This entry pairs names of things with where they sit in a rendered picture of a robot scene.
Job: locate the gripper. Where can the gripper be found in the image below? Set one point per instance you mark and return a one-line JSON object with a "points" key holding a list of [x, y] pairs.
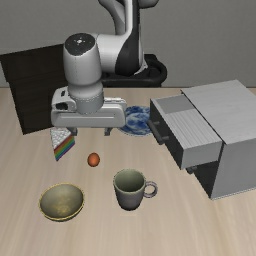
{"points": [[100, 116]]}

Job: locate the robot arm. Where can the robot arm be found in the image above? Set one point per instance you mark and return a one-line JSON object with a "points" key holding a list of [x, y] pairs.
{"points": [[113, 50]]}

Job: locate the brown egg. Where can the brown egg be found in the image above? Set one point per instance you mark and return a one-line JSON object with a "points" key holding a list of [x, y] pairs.
{"points": [[93, 159]]}

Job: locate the open grey cabinet drawer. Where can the open grey cabinet drawer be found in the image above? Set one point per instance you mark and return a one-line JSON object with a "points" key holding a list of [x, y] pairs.
{"points": [[183, 130]]}

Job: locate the grey cabinet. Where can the grey cabinet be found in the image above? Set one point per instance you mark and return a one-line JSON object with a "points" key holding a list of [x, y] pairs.
{"points": [[230, 140]]}

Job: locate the rainbow cake wedge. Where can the rainbow cake wedge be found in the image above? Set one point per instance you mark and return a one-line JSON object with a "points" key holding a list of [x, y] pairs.
{"points": [[61, 145]]}

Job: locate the blue and white plate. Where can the blue and white plate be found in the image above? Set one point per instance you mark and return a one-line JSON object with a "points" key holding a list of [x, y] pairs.
{"points": [[137, 121]]}

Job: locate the grey-green mug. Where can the grey-green mug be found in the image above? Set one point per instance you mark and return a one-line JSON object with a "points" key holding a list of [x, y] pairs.
{"points": [[130, 190]]}

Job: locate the olive green bowl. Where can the olive green bowl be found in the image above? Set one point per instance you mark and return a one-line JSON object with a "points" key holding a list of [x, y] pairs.
{"points": [[61, 201]]}

